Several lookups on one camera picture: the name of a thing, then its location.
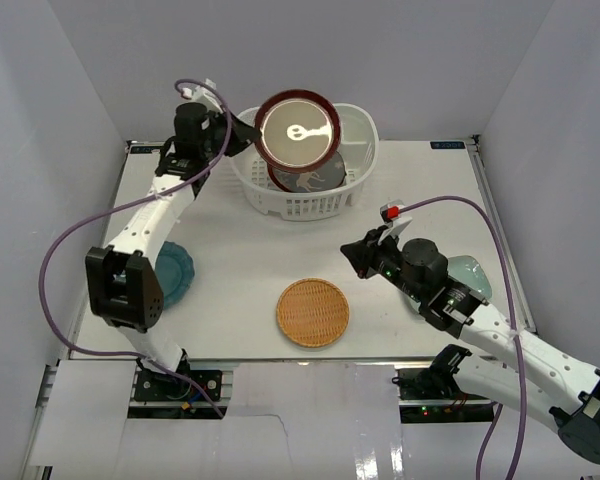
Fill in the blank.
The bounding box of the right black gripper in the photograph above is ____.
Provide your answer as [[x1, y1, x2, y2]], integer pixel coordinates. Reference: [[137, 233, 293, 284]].
[[340, 226, 425, 304]]

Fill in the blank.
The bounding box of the brown rimmed beige round plate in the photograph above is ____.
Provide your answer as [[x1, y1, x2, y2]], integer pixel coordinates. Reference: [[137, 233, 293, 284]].
[[254, 89, 342, 173]]

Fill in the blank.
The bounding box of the grey reindeer round plate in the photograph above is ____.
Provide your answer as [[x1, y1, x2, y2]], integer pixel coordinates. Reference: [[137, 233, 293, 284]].
[[272, 152, 347, 193]]

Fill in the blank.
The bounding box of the teal scalloped round plate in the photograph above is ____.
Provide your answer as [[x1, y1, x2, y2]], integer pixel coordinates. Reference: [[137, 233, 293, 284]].
[[154, 241, 195, 309]]

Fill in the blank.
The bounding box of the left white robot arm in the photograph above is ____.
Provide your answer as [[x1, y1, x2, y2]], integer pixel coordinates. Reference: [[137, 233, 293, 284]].
[[85, 102, 260, 399]]

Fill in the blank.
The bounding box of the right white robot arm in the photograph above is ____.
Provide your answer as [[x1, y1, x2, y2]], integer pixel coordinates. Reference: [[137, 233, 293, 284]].
[[340, 226, 600, 465]]

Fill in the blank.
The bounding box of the woven bamboo round tray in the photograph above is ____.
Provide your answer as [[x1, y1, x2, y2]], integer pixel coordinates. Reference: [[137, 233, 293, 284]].
[[276, 278, 350, 349]]

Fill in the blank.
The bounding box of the light green divided square plate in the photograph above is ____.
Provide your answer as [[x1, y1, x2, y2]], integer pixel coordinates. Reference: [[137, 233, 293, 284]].
[[432, 254, 493, 300]]

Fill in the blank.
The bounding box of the left blue table label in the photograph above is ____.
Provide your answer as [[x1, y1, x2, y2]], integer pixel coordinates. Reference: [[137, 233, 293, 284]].
[[129, 146, 161, 154]]

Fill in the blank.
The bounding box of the blue table label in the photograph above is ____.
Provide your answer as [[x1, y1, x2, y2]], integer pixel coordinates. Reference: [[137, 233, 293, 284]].
[[430, 141, 466, 150], [129, 146, 161, 154]]

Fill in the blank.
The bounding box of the white plastic dish basket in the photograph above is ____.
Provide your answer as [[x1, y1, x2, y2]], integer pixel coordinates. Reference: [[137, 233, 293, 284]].
[[229, 103, 379, 221]]

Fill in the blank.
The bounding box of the right blue table label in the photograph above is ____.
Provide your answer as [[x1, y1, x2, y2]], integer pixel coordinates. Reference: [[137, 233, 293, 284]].
[[430, 141, 466, 150]]

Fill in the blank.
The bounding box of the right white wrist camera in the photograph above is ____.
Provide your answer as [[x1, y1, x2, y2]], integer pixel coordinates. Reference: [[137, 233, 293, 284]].
[[378, 200, 412, 245]]

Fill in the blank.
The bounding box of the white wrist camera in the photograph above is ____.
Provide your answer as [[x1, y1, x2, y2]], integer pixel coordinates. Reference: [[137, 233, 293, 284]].
[[378, 200, 412, 245], [174, 79, 221, 111]]

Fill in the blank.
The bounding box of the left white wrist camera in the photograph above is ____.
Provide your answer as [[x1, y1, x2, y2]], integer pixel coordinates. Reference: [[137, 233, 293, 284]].
[[174, 79, 221, 111]]

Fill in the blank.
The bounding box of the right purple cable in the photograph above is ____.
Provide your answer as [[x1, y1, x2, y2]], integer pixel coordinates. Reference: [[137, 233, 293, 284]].
[[384, 195, 527, 480]]

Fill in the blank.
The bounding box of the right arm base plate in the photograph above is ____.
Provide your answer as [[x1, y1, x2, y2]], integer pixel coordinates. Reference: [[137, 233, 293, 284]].
[[392, 368, 484, 402]]

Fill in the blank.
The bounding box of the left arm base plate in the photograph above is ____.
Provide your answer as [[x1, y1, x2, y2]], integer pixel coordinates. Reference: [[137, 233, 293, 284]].
[[132, 370, 223, 402]]

